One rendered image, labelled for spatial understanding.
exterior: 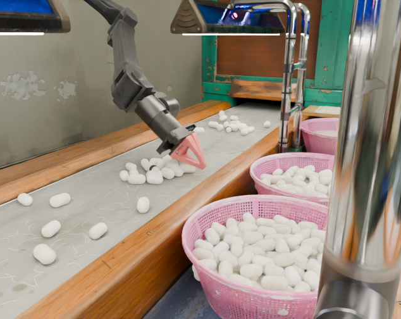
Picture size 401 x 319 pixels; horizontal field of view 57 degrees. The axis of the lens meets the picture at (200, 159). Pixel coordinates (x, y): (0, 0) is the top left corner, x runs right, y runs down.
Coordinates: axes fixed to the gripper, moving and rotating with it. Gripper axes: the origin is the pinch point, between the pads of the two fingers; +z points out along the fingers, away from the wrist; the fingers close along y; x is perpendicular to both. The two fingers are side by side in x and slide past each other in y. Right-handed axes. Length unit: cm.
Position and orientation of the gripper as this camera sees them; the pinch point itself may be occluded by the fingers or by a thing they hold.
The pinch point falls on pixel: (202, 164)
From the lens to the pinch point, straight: 82.3
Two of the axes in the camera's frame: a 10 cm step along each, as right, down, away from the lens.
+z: 6.9, 7.2, -1.2
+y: 4.5, -2.9, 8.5
